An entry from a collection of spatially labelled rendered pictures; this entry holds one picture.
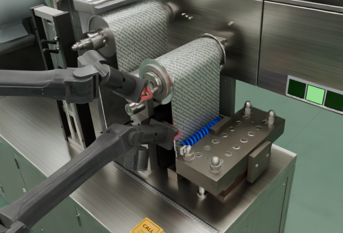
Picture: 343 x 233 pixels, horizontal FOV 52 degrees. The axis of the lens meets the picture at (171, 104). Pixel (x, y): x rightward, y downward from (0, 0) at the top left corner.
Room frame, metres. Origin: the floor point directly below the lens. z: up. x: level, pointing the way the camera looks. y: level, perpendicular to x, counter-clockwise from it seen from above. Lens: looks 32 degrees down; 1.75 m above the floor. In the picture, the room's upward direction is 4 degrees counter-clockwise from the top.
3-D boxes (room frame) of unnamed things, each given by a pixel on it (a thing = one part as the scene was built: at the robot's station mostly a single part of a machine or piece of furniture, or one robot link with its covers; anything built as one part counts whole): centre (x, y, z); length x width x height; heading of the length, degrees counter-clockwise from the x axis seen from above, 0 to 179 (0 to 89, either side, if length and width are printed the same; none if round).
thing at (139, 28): (1.12, 0.05, 1.16); 0.39 x 0.23 x 0.51; 45
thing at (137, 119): (0.94, 0.10, 1.05); 0.06 x 0.05 x 0.31; 135
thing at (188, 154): (0.85, -0.04, 1.05); 0.04 x 0.04 x 0.04
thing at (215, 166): (0.79, -0.12, 1.05); 0.04 x 0.04 x 0.04
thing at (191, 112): (0.99, -0.08, 1.11); 0.23 x 0.01 x 0.18; 135
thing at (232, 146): (0.93, -0.20, 1.00); 0.40 x 0.16 x 0.06; 135
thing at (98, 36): (1.11, 0.24, 1.33); 0.06 x 0.06 x 0.06; 45
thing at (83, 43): (1.07, 0.28, 1.33); 0.06 x 0.03 x 0.03; 135
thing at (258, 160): (0.88, -0.27, 0.96); 0.10 x 0.03 x 0.11; 135
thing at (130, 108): (0.92, 0.12, 1.18); 0.04 x 0.02 x 0.04; 45
